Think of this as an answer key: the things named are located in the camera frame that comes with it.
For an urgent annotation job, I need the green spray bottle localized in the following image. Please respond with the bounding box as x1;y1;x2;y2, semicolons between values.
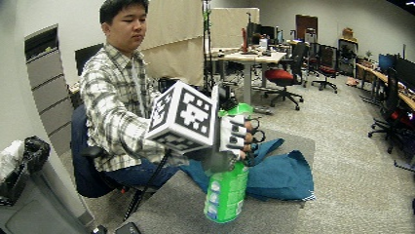
202;101;257;224

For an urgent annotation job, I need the white marker cube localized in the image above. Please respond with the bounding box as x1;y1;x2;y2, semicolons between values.
144;79;221;154

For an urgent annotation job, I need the blue cloth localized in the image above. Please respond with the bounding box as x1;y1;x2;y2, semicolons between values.
180;137;317;203

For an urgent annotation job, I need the red seat office chair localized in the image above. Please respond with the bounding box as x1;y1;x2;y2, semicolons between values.
262;41;309;111

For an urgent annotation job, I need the light wooden desk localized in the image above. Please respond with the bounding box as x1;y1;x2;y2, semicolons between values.
210;48;287;105

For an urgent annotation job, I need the black tripod stand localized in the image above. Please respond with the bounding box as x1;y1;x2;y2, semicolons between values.
201;0;217;93

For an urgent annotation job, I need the red bottle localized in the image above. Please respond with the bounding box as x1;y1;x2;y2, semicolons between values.
240;27;249;54

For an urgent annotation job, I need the black mesh office chair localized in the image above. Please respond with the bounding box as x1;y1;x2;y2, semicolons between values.
310;43;341;95

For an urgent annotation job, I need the the person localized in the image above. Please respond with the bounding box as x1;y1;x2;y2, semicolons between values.
77;0;192;189

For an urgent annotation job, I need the black desk monitor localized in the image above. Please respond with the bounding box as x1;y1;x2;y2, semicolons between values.
245;21;278;47

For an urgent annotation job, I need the wide beige partition panel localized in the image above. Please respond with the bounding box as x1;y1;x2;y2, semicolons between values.
138;0;205;88

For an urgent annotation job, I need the small beige partition panel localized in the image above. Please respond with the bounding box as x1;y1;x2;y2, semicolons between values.
209;7;261;50

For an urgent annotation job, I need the black display cabinet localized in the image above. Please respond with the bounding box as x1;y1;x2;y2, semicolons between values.
337;37;359;78

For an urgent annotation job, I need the brown door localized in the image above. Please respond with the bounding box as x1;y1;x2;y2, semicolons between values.
294;14;319;43

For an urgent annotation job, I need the blue office chair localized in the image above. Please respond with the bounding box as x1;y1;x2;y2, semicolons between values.
71;103;160;199

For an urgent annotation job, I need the long wooden desk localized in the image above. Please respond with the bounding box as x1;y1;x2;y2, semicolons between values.
355;62;415;112

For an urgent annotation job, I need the black phone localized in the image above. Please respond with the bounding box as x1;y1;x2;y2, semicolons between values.
113;221;142;234

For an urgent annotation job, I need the cardboard box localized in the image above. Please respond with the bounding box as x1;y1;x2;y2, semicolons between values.
341;27;357;41

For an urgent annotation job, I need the blue lit monitor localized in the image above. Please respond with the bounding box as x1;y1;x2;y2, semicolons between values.
378;53;396;74

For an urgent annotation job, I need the large black monitor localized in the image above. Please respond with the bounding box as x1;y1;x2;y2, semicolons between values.
392;57;415;93

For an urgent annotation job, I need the tall grey cabinet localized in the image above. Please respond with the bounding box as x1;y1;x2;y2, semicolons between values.
24;23;76;158

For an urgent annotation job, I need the black bag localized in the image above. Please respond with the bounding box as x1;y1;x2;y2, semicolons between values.
0;136;52;207

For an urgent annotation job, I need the low grey cabinet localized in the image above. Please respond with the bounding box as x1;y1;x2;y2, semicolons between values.
0;159;99;234

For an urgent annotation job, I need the white plastic bag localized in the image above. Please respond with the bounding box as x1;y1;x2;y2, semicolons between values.
0;139;27;183

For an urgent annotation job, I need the black glove cable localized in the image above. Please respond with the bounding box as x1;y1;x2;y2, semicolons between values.
122;149;174;222

